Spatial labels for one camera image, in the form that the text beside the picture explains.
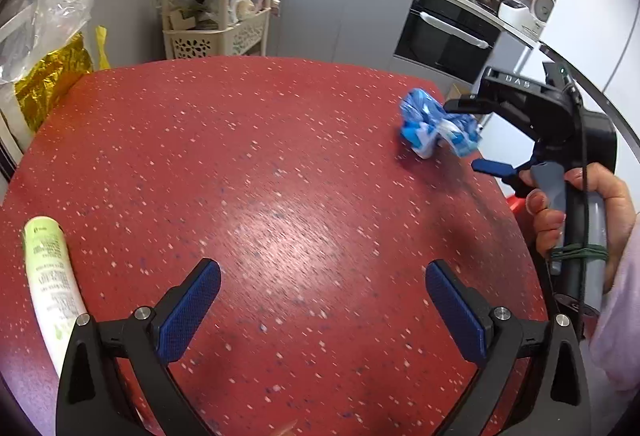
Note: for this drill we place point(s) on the person's right forearm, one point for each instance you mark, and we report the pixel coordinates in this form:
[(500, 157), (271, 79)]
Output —
[(620, 326)]

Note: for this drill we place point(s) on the white boxy cooker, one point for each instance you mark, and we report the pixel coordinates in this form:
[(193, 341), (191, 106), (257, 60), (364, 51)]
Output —
[(515, 14)]

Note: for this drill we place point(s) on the white squeeze tube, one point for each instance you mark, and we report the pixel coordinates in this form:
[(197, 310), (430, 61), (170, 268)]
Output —
[(50, 276)]

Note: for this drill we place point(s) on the clear plastic bag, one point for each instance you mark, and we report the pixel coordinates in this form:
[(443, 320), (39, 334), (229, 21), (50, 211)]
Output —
[(55, 0)]

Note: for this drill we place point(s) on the round white rice cooker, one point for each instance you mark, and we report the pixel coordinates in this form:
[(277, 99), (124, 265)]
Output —
[(544, 6)]

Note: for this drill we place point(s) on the yellow plastic bag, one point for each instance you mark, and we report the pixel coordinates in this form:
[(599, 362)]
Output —
[(102, 48)]

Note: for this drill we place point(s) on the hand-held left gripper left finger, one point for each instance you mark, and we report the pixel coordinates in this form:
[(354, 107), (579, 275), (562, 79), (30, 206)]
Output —
[(192, 306)]

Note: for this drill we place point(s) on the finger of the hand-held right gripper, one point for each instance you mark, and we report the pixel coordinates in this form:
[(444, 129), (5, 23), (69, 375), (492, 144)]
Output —
[(470, 104), (492, 166)]

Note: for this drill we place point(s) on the black built-in oven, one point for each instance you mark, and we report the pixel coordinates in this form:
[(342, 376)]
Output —
[(440, 35)]

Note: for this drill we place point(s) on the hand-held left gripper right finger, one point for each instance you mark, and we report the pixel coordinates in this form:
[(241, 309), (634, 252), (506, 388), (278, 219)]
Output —
[(457, 311)]

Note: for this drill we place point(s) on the person's right hand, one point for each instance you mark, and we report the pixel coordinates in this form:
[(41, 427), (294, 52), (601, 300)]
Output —
[(615, 206)]

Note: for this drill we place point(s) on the blue and white wrapper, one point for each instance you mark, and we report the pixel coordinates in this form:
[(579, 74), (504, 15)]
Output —
[(422, 120)]

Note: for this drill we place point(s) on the grey base cabinets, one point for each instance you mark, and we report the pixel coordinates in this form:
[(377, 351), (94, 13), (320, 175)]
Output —
[(340, 10)]

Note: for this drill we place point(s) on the gold foil bag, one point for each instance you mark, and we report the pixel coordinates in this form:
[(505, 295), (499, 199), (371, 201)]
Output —
[(50, 75)]

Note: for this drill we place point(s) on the red stool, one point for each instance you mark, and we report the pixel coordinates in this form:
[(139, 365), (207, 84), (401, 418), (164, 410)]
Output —
[(519, 206)]

